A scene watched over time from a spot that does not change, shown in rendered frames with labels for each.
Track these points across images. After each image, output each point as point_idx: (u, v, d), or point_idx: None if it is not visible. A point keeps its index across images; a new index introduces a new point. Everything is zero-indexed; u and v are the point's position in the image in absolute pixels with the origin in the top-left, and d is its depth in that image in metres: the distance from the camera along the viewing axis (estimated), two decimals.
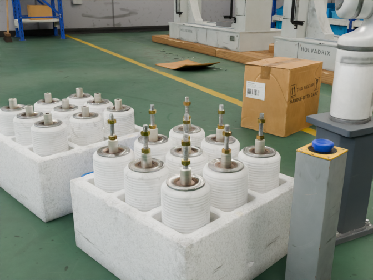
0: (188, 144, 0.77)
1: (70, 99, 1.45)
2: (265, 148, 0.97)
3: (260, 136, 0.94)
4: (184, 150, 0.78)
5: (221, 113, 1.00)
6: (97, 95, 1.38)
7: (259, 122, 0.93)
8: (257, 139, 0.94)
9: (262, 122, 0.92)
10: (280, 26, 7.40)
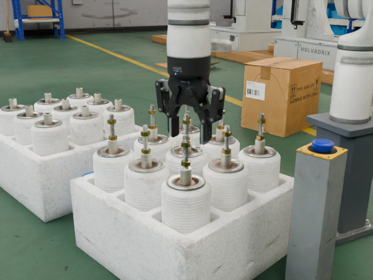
0: (187, 146, 0.77)
1: (70, 99, 1.45)
2: (265, 148, 0.97)
3: (260, 136, 0.94)
4: (184, 152, 0.78)
5: None
6: (97, 95, 1.38)
7: (259, 122, 0.93)
8: (257, 139, 0.94)
9: (262, 122, 0.93)
10: (280, 26, 7.40)
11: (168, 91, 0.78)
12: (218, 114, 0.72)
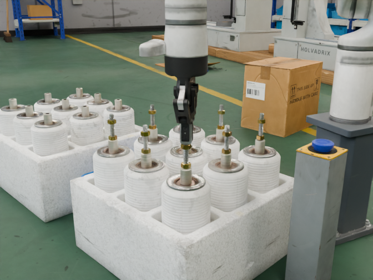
0: (190, 146, 0.78)
1: (70, 99, 1.45)
2: (265, 148, 0.97)
3: (260, 136, 0.94)
4: (187, 154, 0.78)
5: (221, 113, 1.00)
6: (97, 95, 1.38)
7: (259, 122, 0.93)
8: (257, 139, 0.94)
9: (262, 122, 0.93)
10: (280, 26, 7.40)
11: (177, 106, 0.71)
12: None
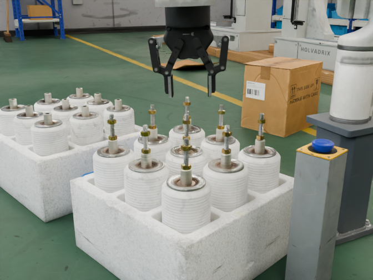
0: (185, 149, 0.77)
1: (70, 99, 1.45)
2: (265, 148, 0.97)
3: (260, 136, 0.94)
4: (184, 155, 0.78)
5: (221, 113, 1.00)
6: (97, 95, 1.38)
7: (259, 122, 0.93)
8: (257, 139, 0.94)
9: (262, 122, 0.93)
10: (280, 26, 7.40)
11: (220, 50, 0.71)
12: (155, 65, 0.72)
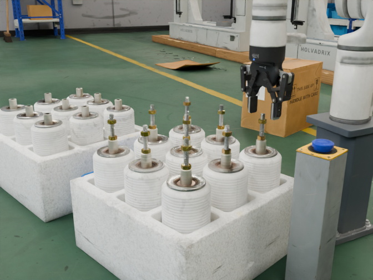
0: (185, 149, 0.77)
1: (70, 99, 1.45)
2: None
3: (258, 134, 0.95)
4: (184, 155, 0.78)
5: (221, 113, 1.00)
6: (97, 95, 1.38)
7: (261, 120, 0.94)
8: (260, 137, 0.95)
9: (258, 120, 0.94)
10: None
11: (251, 75, 0.95)
12: (287, 95, 0.87)
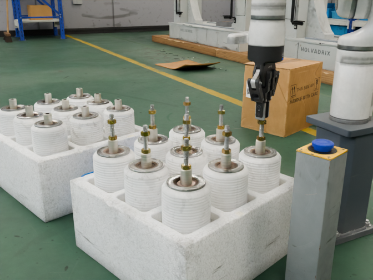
0: (185, 149, 0.77)
1: (70, 99, 1.45)
2: None
3: (258, 137, 0.94)
4: (184, 155, 0.78)
5: (221, 113, 1.00)
6: (97, 95, 1.38)
7: (258, 123, 0.93)
8: (257, 139, 0.94)
9: (260, 123, 0.93)
10: None
11: (252, 86, 0.87)
12: None
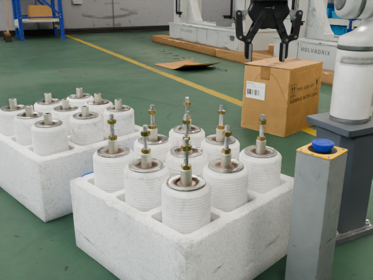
0: (185, 149, 0.77)
1: (70, 99, 1.45)
2: (251, 149, 0.97)
3: (258, 135, 0.95)
4: (184, 155, 0.78)
5: (221, 113, 1.00)
6: (97, 95, 1.38)
7: (261, 121, 0.94)
8: (261, 138, 0.96)
9: (258, 121, 0.94)
10: None
11: (295, 22, 0.86)
12: (239, 34, 0.86)
